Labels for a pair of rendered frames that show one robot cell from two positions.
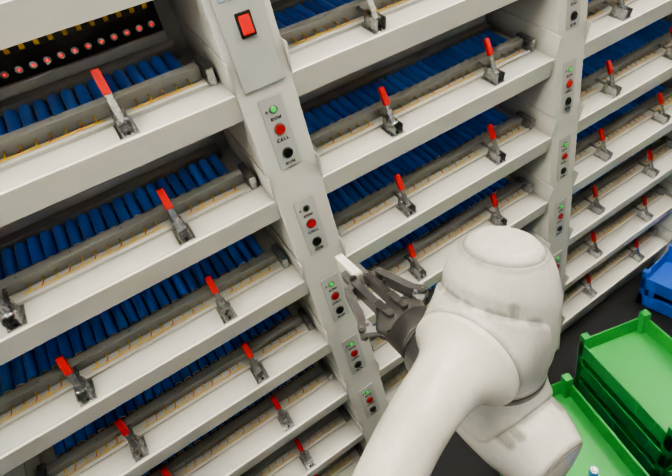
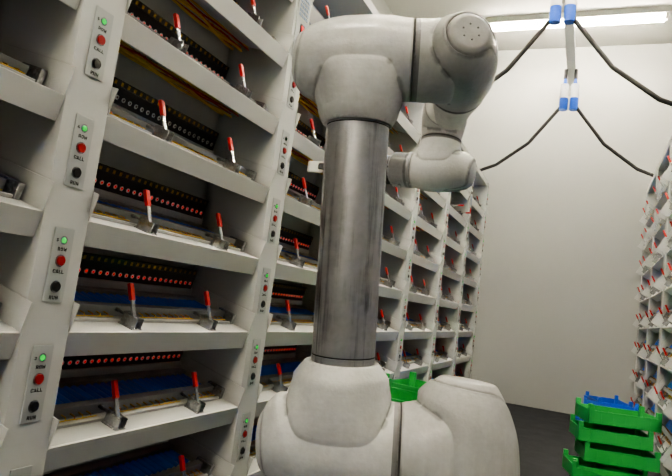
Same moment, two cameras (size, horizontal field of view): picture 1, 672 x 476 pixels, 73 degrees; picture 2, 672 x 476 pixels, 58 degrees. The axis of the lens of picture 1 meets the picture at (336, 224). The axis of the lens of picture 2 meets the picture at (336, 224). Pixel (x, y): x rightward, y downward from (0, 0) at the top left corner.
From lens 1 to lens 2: 1.51 m
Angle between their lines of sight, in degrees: 60
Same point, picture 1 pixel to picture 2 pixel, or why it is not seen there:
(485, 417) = (448, 145)
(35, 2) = not seen: outside the picture
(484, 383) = not seen: hidden behind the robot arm
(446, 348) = not seen: hidden behind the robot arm
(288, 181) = (286, 115)
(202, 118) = (277, 48)
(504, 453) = (457, 156)
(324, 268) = (277, 190)
